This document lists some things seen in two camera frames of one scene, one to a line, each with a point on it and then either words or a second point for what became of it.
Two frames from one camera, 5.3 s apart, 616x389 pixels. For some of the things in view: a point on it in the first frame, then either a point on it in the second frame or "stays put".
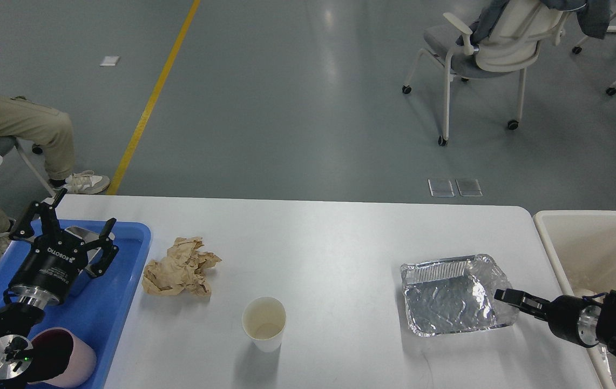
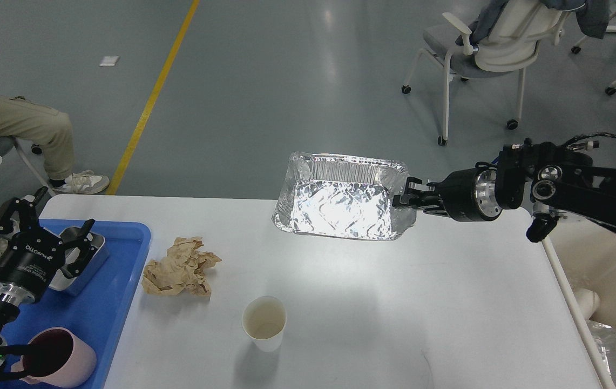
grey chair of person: (1, 145) stays put
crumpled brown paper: (181, 269) stays put
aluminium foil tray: (447, 294) → (343, 195)
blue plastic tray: (100, 315) stays put
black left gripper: (48, 269) → (32, 259)
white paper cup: (264, 319) stays put
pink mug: (60, 358) stays put
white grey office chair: (508, 43) stays put
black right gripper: (574, 319) → (468, 195)
